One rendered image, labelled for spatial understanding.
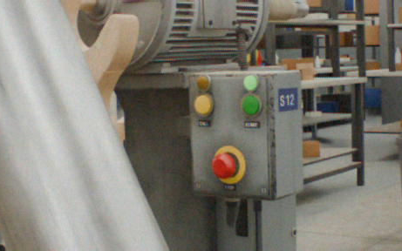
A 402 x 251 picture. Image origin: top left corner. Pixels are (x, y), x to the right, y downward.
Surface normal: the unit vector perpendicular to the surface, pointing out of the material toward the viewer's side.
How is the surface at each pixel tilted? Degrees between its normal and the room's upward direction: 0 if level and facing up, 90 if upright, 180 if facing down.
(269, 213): 90
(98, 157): 60
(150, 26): 102
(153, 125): 90
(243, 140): 90
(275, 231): 90
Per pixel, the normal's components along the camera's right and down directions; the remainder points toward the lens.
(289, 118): 0.82, 0.02
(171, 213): -0.58, 0.09
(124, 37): 0.80, 0.25
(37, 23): 0.53, -0.46
